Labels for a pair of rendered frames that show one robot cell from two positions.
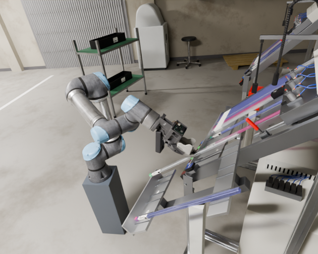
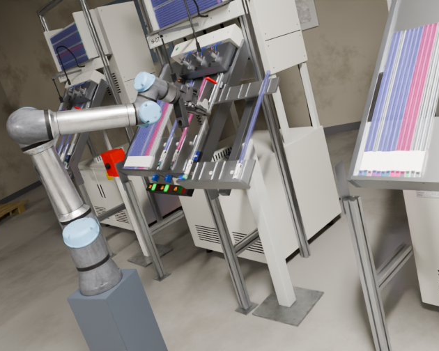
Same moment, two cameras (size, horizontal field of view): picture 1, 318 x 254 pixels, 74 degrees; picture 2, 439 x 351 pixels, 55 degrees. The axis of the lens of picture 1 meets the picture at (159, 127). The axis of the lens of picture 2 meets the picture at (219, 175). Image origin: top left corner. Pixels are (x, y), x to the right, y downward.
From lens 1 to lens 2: 160 cm
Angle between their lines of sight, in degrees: 66
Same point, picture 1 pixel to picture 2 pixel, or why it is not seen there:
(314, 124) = (240, 56)
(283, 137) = (234, 74)
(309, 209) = (273, 120)
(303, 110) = (228, 54)
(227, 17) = not seen: outside the picture
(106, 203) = (143, 320)
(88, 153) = (89, 227)
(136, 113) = (160, 82)
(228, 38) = not seen: outside the picture
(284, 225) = (271, 158)
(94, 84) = not seen: hidden behind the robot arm
